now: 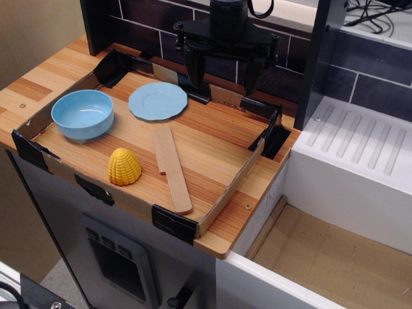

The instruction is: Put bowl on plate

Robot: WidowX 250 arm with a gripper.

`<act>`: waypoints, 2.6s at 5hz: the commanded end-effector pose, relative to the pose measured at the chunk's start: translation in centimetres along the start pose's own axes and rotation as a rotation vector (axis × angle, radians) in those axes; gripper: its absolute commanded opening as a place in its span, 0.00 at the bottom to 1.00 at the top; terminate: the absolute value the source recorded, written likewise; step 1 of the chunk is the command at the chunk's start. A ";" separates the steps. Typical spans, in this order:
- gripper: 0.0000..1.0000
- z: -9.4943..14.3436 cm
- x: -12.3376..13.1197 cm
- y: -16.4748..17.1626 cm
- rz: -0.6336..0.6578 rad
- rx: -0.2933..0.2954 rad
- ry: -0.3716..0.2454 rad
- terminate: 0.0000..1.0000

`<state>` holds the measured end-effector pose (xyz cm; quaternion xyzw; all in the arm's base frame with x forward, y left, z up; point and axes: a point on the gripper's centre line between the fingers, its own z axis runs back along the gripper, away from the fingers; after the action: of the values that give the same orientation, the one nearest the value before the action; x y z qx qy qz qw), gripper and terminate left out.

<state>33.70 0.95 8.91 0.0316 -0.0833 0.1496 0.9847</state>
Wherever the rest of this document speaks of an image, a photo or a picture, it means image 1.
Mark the light blue scalloped plate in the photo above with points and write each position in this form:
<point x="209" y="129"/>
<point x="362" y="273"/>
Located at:
<point x="157" y="101"/>

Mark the cardboard fence with black tape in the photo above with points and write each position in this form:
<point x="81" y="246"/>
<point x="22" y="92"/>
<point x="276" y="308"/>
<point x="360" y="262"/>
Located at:
<point x="212" y="141"/>

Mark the white toy sink unit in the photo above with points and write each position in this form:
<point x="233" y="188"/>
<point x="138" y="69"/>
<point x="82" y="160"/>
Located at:
<point x="334" y="230"/>

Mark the black post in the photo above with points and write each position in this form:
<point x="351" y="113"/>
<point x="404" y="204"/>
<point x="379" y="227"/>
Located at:
<point x="328" y="21"/>
<point x="95" y="15"/>

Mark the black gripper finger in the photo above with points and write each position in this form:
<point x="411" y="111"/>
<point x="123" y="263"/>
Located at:
<point x="195" y="69"/>
<point x="255" y="68"/>

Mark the wooden toy knife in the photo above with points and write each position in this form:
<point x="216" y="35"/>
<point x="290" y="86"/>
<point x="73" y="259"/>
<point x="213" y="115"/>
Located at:
<point x="169" y="165"/>

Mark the black post left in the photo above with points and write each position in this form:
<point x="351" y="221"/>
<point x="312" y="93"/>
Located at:
<point x="95" y="15"/>

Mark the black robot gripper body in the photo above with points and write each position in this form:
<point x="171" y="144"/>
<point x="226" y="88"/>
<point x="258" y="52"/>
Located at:
<point x="227" y="33"/>

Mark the yellow toy corn piece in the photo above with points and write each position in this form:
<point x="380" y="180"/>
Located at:
<point x="124" y="167"/>

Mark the light blue bowl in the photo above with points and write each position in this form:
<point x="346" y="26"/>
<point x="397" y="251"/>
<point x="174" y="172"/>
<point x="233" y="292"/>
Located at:
<point x="84" y="114"/>

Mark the black post right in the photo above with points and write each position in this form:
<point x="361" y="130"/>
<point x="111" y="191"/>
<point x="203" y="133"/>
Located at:
<point x="328" y="21"/>

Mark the toy oven front panel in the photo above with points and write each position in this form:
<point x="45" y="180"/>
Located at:
<point x="124" y="266"/>

